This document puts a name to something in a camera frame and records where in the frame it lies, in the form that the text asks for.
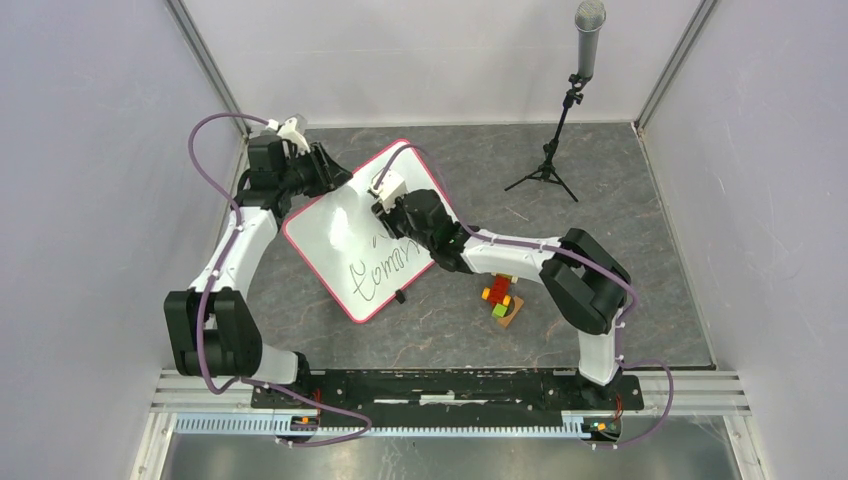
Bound brown wooden block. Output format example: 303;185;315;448
493;296;525;329

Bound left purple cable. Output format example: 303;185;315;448
188;113;372;449

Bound pink framed whiteboard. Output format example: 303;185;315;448
282;139;444;323

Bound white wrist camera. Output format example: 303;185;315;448
266;114;312;153
369;170;406;210

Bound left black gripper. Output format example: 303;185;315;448
280;143;355;200

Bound white cable duct rail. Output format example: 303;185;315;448
173;413;620;440

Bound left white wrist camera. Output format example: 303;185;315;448
266;114;312;153

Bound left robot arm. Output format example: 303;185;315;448
164;134;353;408

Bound silver microphone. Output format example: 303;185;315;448
574;0;607;82

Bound colourful toy block car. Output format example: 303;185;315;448
481;273;518;319

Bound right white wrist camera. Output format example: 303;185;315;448
369;170;406;210

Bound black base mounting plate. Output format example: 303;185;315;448
292;368;645;429

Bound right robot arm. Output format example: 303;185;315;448
371;189;637;408

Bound black microphone tripod stand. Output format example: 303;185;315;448
504;73;586;203

